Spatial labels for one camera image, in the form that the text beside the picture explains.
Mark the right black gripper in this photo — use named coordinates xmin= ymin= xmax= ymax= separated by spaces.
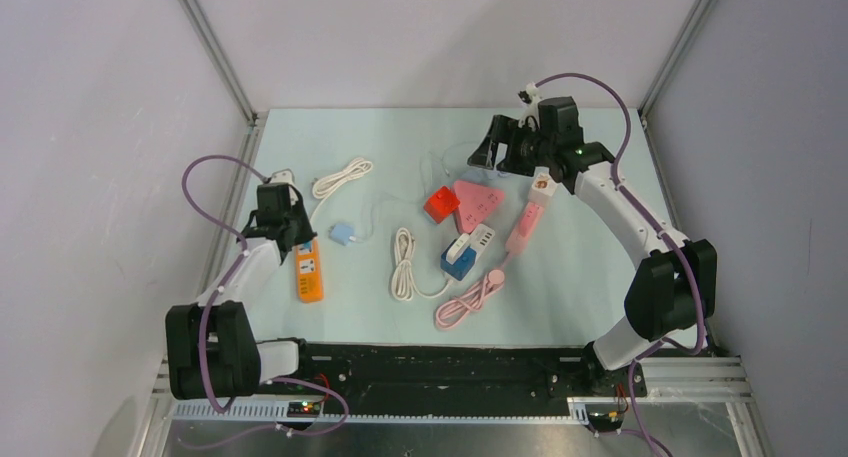
xmin=468 ymin=114 xmax=555 ymax=177

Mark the pink triangular power strip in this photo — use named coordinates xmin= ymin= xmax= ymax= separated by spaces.
xmin=452 ymin=180 xmax=505 ymax=234

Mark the red cube socket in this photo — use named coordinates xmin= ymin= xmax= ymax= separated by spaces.
xmin=423 ymin=186 xmax=460 ymax=224

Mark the white plug adapter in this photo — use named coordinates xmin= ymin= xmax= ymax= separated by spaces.
xmin=443 ymin=233 xmax=476 ymax=265

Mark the dark blue cube socket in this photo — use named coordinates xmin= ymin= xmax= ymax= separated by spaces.
xmin=440 ymin=240 xmax=477 ymax=281

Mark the small light blue charger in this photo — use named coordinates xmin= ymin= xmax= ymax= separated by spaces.
xmin=329 ymin=223 xmax=360 ymax=246

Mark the orange power strip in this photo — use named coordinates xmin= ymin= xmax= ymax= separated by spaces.
xmin=295 ymin=239 xmax=324 ymax=303

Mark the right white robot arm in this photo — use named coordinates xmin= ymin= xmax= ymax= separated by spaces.
xmin=467 ymin=94 xmax=717 ymax=395

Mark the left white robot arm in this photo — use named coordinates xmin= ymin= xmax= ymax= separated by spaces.
xmin=165 ymin=182 xmax=316 ymax=400

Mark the light blue power strip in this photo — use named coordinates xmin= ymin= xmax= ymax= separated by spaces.
xmin=460 ymin=168 xmax=489 ymax=185

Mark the white power strip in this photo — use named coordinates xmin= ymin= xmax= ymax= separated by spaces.
xmin=469 ymin=223 xmax=496 ymax=257

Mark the light blue table mat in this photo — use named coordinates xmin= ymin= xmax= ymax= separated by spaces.
xmin=205 ymin=106 xmax=710 ymax=351

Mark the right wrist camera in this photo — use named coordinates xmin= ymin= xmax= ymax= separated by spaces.
xmin=518 ymin=82 xmax=542 ymax=131

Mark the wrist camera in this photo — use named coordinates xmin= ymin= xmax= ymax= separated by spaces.
xmin=518 ymin=82 xmax=542 ymax=131
xmin=267 ymin=169 xmax=295 ymax=186

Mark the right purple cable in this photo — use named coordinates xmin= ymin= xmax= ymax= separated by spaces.
xmin=533 ymin=72 xmax=709 ymax=457

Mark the white coiled cable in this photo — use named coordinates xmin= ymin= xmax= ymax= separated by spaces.
xmin=390 ymin=227 xmax=458 ymax=303

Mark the pink coiled cable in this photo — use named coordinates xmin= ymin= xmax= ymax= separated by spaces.
xmin=433 ymin=251 xmax=515 ymax=331

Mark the white orange strip cable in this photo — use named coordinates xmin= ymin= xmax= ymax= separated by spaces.
xmin=304 ymin=157 xmax=375 ymax=238

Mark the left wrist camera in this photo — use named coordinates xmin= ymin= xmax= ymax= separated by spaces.
xmin=267 ymin=169 xmax=295 ymax=186

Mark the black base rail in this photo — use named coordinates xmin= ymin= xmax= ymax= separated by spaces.
xmin=258 ymin=342 xmax=647 ymax=418

